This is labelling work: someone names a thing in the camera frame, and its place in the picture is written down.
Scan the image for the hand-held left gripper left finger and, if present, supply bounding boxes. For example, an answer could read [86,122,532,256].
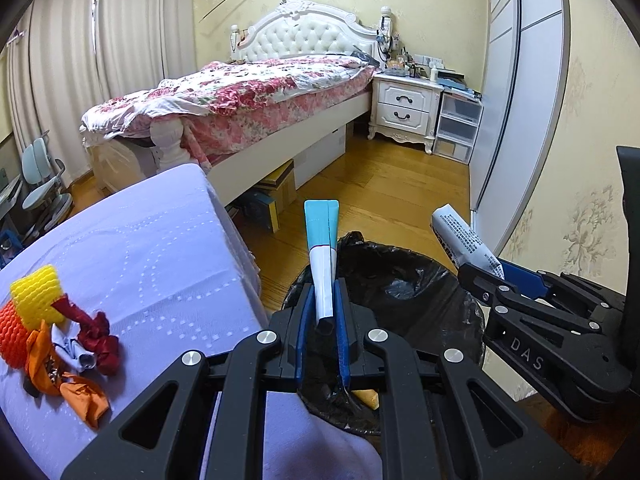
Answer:
[60,282,316,480]

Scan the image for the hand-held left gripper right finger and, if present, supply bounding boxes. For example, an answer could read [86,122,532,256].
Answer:
[332,277,588,480]

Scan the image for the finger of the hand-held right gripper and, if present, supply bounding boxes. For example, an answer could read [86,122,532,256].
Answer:
[500,259,626,311]
[457,262,601,333]

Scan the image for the white printed paper tube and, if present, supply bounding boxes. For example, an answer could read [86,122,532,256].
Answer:
[431,204,506,278]

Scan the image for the round bin with black bag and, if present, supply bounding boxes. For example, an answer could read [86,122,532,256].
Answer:
[281,231,486,436]

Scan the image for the blue and white tube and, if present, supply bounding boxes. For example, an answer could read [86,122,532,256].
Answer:
[304,200,341,336]

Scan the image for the red wrapper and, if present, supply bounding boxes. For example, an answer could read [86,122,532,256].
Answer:
[54,296,121,376]

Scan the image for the orange wrapper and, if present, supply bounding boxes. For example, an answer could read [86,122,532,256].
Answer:
[22,320,63,396]
[59,382,111,429]

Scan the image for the white paper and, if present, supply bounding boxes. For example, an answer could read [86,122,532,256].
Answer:
[50,327,98,373]

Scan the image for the yellow foam fruit net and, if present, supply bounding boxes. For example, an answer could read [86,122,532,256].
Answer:
[10,265,66,331]

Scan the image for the orange foam fruit net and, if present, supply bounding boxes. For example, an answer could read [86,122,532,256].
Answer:
[0,300,31,368]

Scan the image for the yellow wrapper scrap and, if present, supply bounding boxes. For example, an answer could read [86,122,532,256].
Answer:
[352,389,381,411]

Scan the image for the cardboard box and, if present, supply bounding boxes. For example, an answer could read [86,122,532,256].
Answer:
[255,160,297,233]

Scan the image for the clear plastic drawer unit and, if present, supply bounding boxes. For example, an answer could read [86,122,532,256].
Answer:
[434,91,483,165]

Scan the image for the purple tablecloth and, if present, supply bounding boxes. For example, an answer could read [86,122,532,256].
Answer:
[0,162,383,480]

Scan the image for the white storage box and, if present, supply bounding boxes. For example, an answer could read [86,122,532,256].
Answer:
[292,122,348,191]

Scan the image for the white nightstand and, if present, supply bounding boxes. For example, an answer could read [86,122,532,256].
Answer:
[367,71,445,155]

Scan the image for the grey sliding wardrobe door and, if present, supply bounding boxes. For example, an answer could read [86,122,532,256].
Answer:
[469,0,571,216]

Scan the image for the stack of books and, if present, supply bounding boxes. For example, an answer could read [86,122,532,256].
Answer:
[440,71,483,101]

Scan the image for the assorted bedside items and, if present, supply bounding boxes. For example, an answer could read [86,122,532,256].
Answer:
[377,7,426,78]

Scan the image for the red floral quilt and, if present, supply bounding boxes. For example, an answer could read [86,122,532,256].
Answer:
[80,55,376,171]

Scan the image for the grey desk chair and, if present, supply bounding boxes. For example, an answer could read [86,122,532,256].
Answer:
[20,130,76,231]

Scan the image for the white tufted bed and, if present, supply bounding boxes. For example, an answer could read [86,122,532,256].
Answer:
[80,0,383,206]

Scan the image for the white desk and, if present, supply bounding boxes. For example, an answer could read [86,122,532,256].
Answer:
[0,170,23,221]

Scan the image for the beige curtain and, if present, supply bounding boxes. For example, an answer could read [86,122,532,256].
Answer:
[95,0,201,101]
[5,0,96,181]

